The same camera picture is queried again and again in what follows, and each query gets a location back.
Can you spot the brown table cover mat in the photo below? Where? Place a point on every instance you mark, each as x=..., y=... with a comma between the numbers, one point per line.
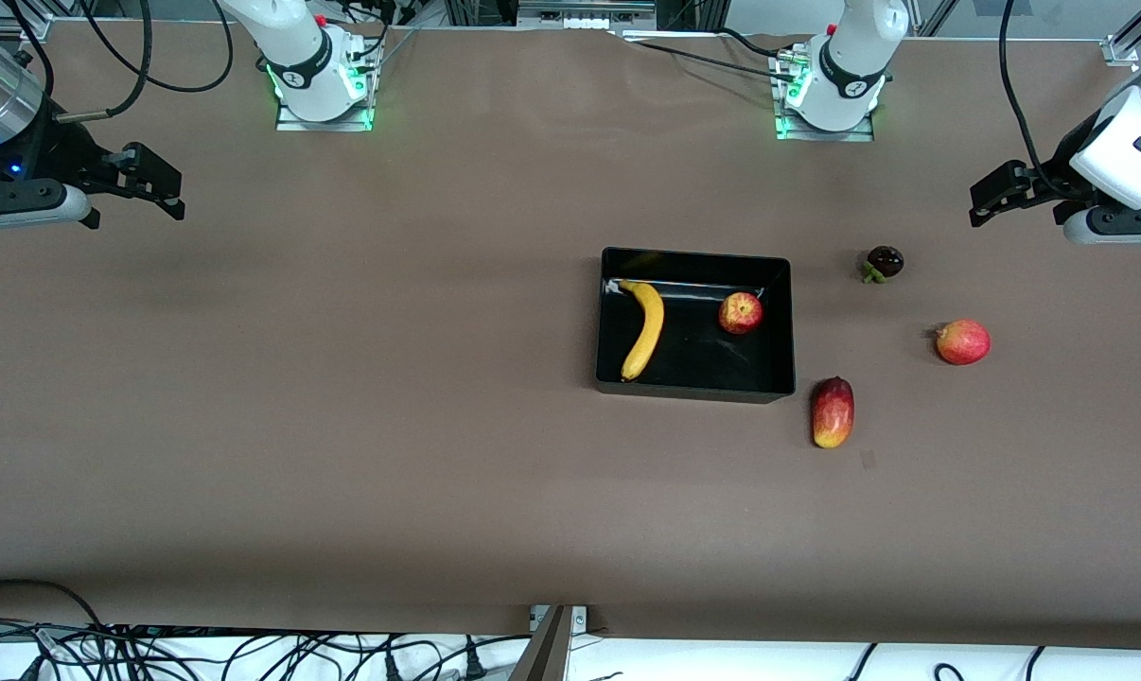
x=343, y=378

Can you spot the dark purple mangosteen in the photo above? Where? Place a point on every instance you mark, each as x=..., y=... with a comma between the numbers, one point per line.
x=885, y=261

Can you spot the red yellow mango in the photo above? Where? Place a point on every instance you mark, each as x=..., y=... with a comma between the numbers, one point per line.
x=833, y=412

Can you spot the aluminium frame profile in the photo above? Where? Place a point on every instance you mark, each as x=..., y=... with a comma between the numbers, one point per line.
x=1133, y=43
x=3, y=11

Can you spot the small red yellow apple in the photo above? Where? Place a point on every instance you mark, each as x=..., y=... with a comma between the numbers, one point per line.
x=740, y=313

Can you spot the metal table edge bracket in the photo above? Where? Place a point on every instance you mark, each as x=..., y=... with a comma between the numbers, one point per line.
x=580, y=618

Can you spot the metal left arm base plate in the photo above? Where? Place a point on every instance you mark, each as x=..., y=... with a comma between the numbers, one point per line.
x=854, y=136

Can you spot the yellow banana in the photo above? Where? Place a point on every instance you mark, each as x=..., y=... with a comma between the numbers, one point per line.
x=648, y=331

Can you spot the dark grey metal post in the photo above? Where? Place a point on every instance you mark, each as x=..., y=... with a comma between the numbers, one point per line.
x=544, y=653

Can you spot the black rectangular plastic box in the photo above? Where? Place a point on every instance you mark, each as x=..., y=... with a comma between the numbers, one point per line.
x=703, y=364

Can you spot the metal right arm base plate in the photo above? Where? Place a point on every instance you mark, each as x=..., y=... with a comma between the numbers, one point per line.
x=291, y=122

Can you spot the white power strip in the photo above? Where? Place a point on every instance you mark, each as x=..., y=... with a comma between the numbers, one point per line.
x=585, y=14

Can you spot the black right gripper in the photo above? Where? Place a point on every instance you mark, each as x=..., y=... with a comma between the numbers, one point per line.
x=62, y=152

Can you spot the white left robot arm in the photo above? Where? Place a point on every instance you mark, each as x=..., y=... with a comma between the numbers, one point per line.
x=854, y=57

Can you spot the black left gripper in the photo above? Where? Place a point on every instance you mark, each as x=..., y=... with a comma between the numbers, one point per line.
x=1050, y=175

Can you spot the red apple on right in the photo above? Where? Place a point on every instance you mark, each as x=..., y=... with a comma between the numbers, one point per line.
x=963, y=342

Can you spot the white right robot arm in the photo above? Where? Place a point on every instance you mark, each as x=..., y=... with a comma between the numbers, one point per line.
x=287, y=38

